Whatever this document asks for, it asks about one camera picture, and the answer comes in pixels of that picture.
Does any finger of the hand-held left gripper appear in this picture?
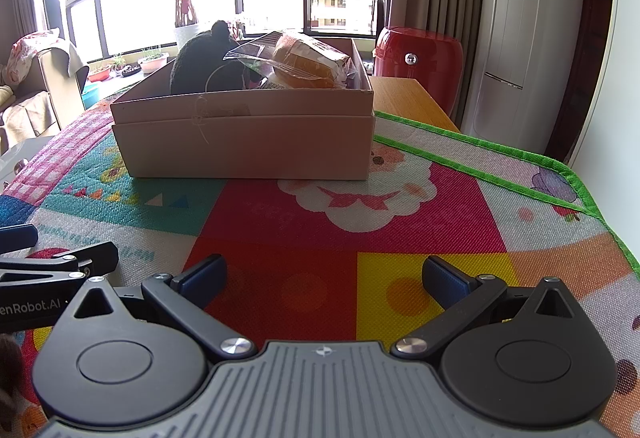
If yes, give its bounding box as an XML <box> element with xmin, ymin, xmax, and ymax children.
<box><xmin>0</xmin><ymin>224</ymin><xmax>40</xmax><ymax>255</ymax></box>
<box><xmin>0</xmin><ymin>241</ymin><xmax>120</xmax><ymax>291</ymax></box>

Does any chair with draped cloth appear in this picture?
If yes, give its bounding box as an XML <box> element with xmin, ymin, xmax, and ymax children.
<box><xmin>0</xmin><ymin>30</ymin><xmax>91</xmax><ymax>155</ymax></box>

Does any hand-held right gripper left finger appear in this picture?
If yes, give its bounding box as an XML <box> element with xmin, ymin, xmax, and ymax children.
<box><xmin>74</xmin><ymin>254</ymin><xmax>255</xmax><ymax>362</ymax></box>

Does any pink checkered blanket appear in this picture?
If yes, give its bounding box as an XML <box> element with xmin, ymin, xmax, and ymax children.
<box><xmin>4</xmin><ymin>106</ymin><xmax>122</xmax><ymax>207</ymax></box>

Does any pale pot with sprouts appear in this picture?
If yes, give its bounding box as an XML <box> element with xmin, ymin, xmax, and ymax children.
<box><xmin>137</xmin><ymin>50</ymin><xmax>170</xmax><ymax>75</ymax></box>

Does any dark standing panel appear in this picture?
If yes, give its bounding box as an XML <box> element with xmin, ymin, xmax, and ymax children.
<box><xmin>372</xmin><ymin>0</ymin><xmax>389</xmax><ymax>37</ymax></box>

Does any pink flowering potted plant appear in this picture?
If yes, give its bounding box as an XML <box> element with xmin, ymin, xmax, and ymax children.
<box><xmin>226</xmin><ymin>16</ymin><xmax>251</xmax><ymax>40</ymax></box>

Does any white standing air conditioner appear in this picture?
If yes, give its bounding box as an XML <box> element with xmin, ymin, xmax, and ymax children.
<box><xmin>459</xmin><ymin>0</ymin><xmax>587</xmax><ymax>155</ymax></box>

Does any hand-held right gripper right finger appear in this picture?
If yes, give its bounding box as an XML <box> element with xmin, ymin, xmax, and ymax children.
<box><xmin>391</xmin><ymin>255</ymin><xmax>584</xmax><ymax>362</ymax></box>

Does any colourful play mat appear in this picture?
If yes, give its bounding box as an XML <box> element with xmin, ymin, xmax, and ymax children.
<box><xmin>0</xmin><ymin>86</ymin><xmax>640</xmax><ymax>438</ymax></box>

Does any pink cardboard box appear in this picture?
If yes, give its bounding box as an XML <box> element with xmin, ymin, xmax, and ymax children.
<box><xmin>110</xmin><ymin>38</ymin><xmax>376</xmax><ymax>181</ymax></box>

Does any bread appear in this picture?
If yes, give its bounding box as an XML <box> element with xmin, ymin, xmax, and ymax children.
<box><xmin>222</xmin><ymin>30</ymin><xmax>357</xmax><ymax>91</ymax></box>

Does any black plush toy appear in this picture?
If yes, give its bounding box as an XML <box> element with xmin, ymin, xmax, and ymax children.
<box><xmin>169</xmin><ymin>20</ymin><xmax>267</xmax><ymax>95</ymax></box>

